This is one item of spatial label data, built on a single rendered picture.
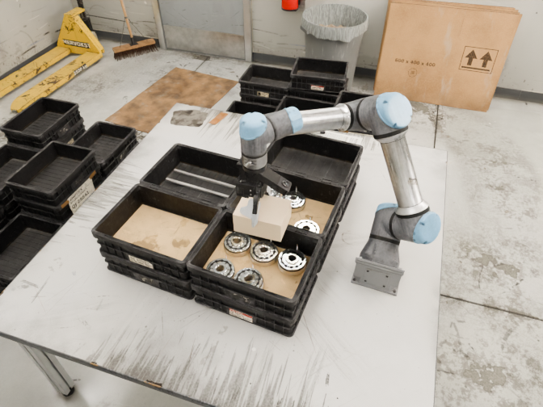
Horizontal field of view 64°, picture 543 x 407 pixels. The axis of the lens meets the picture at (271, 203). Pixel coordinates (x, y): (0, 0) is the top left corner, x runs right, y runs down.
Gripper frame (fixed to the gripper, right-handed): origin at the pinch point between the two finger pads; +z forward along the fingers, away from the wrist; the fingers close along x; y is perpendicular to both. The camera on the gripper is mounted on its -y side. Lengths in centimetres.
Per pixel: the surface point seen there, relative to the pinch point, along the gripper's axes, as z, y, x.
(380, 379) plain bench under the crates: 40, -48, 24
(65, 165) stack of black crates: 60, 144, -59
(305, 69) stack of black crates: 59, 39, -215
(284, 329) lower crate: 36.5, -13.1, 18.2
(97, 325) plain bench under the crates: 39, 52, 35
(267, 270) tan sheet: 26.8, -2.1, 2.3
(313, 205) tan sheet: 26.9, -9.7, -35.6
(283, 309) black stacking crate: 22.9, -12.9, 18.9
